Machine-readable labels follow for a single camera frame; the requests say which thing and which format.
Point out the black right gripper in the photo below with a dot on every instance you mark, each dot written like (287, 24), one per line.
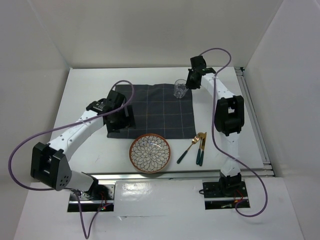
(189, 84)

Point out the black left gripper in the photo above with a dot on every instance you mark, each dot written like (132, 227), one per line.
(127, 122)

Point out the clear drinking glass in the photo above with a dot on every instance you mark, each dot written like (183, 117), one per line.
(180, 88)

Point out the dark grey checked cloth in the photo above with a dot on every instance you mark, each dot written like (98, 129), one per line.
(157, 111)

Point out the floral patterned plate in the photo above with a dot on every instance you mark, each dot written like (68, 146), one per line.
(150, 153)

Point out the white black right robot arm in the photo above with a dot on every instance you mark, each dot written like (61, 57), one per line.
(228, 121)

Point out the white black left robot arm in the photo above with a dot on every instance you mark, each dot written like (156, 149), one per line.
(50, 161)

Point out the gold fork green handle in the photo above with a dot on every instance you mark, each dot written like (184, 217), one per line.
(199, 149)

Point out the gold spoon green handle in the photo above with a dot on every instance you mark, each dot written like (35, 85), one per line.
(193, 142)

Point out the gold knife green handle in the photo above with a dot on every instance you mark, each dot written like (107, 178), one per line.
(202, 149)

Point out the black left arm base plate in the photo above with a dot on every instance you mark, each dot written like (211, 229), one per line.
(104, 199)

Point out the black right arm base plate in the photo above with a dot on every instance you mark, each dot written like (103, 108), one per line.
(215, 198)

